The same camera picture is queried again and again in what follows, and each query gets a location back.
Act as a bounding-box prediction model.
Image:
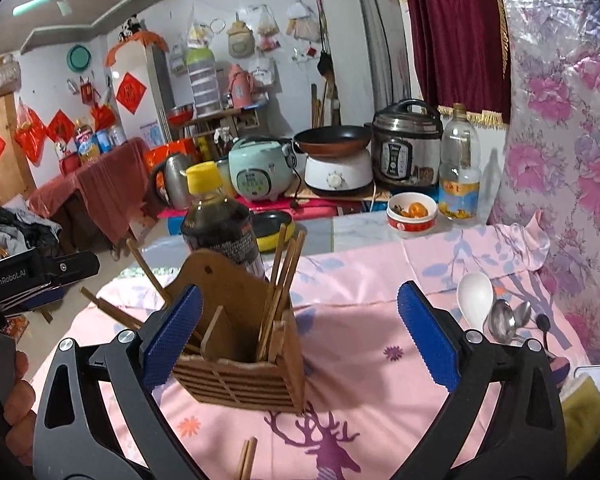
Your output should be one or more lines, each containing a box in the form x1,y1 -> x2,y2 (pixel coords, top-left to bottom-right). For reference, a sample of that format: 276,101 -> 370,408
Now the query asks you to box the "red white bowl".
386,191 -> 439,239

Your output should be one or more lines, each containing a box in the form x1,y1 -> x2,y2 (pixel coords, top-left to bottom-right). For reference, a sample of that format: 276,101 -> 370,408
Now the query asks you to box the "person's left hand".
2,350 -> 37,467

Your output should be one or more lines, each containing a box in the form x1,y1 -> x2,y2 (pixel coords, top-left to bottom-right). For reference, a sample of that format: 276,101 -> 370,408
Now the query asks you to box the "brown wooden chopstick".
244,436 -> 259,480
234,439 -> 252,480
81,286 -> 148,332
126,238 -> 175,307

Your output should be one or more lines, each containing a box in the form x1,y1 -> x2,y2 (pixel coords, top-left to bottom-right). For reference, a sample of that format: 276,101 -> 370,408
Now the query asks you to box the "black copper frying pan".
293,125 -> 372,157

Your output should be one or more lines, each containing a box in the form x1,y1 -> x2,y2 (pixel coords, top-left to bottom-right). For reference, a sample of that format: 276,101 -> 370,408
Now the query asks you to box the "floral plastic wall sheet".
490,0 -> 600,361

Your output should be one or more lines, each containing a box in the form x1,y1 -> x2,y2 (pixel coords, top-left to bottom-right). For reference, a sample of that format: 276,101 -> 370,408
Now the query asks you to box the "panda plush toy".
118,16 -> 142,42

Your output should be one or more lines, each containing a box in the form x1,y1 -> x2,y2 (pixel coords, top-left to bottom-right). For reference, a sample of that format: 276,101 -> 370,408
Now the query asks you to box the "pale plastic jar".
215,157 -> 237,197

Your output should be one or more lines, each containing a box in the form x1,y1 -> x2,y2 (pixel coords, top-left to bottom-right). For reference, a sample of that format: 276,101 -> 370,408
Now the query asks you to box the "large metal spoon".
482,300 -> 514,344

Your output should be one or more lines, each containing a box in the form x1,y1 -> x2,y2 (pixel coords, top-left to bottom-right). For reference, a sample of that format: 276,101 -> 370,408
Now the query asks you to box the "wooden slatted utensil holder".
169,249 -> 307,415

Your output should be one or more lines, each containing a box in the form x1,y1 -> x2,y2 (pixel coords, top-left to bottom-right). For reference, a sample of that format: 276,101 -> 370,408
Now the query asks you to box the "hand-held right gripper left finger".
32,284 -> 211,480

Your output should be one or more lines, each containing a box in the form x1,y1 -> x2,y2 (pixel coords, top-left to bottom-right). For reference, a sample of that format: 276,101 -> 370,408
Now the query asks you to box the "clear hanging plastic bag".
252,5 -> 282,54

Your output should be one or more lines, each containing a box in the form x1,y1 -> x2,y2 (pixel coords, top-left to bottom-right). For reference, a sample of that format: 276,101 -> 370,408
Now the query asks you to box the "maroon curtain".
396,0 -> 512,125

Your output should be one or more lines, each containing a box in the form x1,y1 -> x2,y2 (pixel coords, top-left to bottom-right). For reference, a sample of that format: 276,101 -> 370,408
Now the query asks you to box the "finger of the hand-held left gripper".
1,286 -> 66,314
41,251 -> 101,289

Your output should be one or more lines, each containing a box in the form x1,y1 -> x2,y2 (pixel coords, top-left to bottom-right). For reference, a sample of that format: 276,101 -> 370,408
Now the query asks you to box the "pink thermos jug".
228,64 -> 254,109

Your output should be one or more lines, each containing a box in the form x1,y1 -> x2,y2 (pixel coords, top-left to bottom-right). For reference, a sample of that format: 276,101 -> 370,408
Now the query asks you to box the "orange cardboard box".
144,141 -> 197,171

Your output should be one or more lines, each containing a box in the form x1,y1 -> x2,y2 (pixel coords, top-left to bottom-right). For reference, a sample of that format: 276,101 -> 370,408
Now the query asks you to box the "dark clothes pile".
0,205 -> 64,257

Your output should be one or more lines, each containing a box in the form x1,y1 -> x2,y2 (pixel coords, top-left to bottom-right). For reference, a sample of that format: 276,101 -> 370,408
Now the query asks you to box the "bundle of bamboo chopsticks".
256,224 -> 307,363

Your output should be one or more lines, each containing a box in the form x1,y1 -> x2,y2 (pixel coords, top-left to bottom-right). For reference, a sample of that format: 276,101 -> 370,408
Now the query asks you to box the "steel pressure cooker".
371,99 -> 444,194

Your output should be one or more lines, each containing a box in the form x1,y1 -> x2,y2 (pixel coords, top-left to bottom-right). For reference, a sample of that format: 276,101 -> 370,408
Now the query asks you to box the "purple knit cloth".
550,355 -> 572,386

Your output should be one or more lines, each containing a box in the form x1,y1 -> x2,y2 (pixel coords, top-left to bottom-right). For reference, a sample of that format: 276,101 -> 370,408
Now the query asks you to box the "light green rice cooker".
228,136 -> 294,202

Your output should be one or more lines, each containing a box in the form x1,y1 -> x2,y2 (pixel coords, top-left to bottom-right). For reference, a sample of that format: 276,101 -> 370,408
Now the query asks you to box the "white electric cooker base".
304,150 -> 374,197

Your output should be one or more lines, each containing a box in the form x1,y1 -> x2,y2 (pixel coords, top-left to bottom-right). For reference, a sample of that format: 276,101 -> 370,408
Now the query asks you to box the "clear oil bottle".
439,103 -> 482,223

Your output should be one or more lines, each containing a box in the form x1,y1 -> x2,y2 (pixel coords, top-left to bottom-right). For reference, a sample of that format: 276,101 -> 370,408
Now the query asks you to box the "white hanging bag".
250,56 -> 277,87

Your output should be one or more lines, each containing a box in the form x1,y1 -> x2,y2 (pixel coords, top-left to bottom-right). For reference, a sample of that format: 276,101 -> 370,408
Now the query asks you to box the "steel stacked food carrier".
186,46 -> 222,115

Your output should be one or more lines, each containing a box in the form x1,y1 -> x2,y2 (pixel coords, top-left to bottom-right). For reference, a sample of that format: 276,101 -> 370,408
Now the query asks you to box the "white ceramic spoon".
456,272 -> 495,329

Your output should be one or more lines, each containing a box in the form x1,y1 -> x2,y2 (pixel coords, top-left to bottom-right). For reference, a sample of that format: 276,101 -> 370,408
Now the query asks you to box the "wooden door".
0,94 -> 37,202

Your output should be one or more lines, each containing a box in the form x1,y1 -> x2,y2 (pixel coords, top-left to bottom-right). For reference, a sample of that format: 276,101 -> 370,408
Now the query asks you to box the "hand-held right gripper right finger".
395,280 -> 567,480

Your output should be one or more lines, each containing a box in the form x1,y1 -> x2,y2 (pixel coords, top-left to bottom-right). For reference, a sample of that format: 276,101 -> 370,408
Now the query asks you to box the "dark sauce bottle yellow cap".
180,162 -> 267,281

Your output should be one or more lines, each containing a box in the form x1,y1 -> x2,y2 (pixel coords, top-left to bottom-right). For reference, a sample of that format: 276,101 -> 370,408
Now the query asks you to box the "green round wall plate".
67,44 -> 92,72

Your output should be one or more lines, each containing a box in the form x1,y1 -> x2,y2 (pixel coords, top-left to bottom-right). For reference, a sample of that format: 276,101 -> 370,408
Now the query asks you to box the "maroon cloth covered table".
27,137 -> 151,247

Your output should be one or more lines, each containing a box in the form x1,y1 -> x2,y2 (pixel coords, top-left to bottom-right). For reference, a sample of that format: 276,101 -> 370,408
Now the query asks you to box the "red plastic bag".
14,100 -> 47,164

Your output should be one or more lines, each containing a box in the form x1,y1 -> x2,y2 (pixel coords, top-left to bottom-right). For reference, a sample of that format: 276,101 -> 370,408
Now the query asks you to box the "grey curtain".
352,0 -> 412,112

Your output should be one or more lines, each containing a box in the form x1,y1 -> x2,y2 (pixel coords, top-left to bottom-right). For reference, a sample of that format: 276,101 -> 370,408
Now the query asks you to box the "orange cloth cover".
105,31 -> 170,67

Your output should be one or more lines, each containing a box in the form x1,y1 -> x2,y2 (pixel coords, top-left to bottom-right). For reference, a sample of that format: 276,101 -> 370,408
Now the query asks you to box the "small metal spoon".
510,301 -> 533,334

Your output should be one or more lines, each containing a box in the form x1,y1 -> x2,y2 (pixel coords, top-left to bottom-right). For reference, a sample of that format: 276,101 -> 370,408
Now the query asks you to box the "black hanging ladle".
317,0 -> 334,77

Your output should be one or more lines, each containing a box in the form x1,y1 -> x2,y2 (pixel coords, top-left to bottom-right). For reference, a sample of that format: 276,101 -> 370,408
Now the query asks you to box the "yellow oil bottle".
74,119 -> 97,163

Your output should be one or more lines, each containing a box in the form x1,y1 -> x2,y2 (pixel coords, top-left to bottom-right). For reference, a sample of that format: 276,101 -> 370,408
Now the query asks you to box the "beige hanging bag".
227,20 -> 254,59

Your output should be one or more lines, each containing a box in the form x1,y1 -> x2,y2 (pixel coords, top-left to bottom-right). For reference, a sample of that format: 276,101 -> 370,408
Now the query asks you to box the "wooden shelf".
182,106 -> 261,142

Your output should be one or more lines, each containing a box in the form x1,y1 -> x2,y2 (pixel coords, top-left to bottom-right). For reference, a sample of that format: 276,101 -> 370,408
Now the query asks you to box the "steel kettle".
149,152 -> 197,211

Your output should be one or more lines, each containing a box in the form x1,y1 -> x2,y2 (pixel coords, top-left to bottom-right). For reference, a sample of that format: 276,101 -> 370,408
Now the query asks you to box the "white refrigerator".
111,42 -> 177,147

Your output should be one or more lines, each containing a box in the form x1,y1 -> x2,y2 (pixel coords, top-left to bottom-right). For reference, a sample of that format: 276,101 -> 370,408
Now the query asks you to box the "yellow cloth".
562,375 -> 600,472

